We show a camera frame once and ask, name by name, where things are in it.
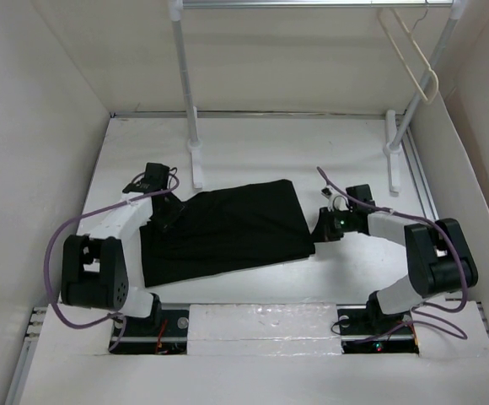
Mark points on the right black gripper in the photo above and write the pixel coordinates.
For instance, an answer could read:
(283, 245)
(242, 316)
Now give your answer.
(323, 230)

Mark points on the aluminium side rail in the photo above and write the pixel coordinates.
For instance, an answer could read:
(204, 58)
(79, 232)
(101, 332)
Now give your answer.
(421, 177)
(26, 355)

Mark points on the metal clothes rack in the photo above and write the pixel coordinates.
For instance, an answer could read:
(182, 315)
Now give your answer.
(426, 87)

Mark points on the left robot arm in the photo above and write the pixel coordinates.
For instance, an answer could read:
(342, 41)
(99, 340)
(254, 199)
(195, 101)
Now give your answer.
(95, 270)

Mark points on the left aluminium side rail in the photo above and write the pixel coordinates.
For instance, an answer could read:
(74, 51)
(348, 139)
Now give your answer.
(26, 355)

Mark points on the black trousers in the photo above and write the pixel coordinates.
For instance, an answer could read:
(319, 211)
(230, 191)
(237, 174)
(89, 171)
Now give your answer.
(227, 230)

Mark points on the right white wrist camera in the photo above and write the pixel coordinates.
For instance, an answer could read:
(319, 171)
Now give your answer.
(336, 202)

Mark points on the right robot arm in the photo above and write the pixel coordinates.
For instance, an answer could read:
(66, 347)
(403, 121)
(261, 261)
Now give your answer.
(390, 309)

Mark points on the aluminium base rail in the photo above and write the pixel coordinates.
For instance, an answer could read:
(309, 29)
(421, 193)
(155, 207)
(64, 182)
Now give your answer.
(310, 329)

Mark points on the right aluminium side rail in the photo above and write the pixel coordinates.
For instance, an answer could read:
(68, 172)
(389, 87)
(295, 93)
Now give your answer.
(421, 177)

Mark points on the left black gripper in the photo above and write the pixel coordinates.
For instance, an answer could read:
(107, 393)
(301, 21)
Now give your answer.
(166, 222)

